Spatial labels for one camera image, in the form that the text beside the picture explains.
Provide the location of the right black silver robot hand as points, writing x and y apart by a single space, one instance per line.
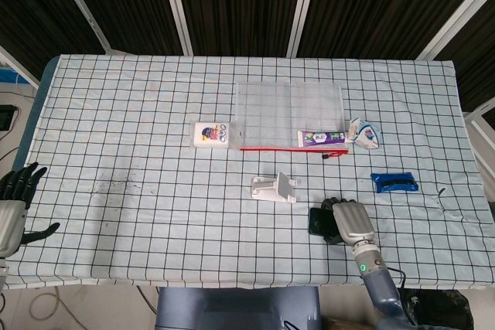
352 222

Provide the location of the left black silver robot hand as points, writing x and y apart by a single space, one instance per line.
9 222

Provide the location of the black smartphone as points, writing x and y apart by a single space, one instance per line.
317 222

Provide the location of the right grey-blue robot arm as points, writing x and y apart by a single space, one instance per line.
379 287

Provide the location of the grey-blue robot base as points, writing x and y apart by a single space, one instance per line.
232 307

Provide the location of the white phone stand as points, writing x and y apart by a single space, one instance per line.
270 189

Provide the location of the blue pack with black comb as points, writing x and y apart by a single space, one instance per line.
394 182

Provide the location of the crumpled blue white packet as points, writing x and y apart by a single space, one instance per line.
365 135

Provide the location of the purple white toothpaste tube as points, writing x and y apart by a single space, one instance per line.
321 138

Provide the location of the black screen device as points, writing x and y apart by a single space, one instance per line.
5 117

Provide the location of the black patterned bag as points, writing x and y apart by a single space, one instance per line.
441 310

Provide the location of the clear pouch with red zipper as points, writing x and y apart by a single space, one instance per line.
286 113

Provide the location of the blue table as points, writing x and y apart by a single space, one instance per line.
38 94

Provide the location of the light blue checkered tablecloth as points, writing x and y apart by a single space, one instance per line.
154 198

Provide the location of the white box with cartoon print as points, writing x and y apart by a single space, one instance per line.
212 135

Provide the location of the white partition frame bar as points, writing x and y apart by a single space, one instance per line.
303 5
176 5
81 5
19 67
456 17

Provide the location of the white metal frame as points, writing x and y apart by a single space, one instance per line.
481 129

